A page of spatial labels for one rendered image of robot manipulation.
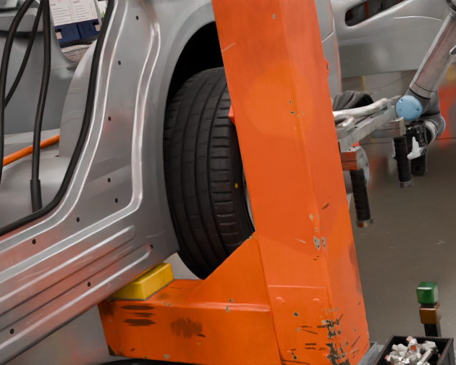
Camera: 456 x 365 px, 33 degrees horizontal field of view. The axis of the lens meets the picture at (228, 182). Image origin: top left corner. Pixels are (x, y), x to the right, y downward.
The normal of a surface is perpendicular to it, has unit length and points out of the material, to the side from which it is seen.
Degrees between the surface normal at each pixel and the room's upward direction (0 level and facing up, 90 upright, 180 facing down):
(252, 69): 90
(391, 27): 89
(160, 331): 90
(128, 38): 90
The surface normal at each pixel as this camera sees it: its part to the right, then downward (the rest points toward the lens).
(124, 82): 0.85, -0.04
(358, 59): -0.23, 0.58
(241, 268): -0.50, 0.29
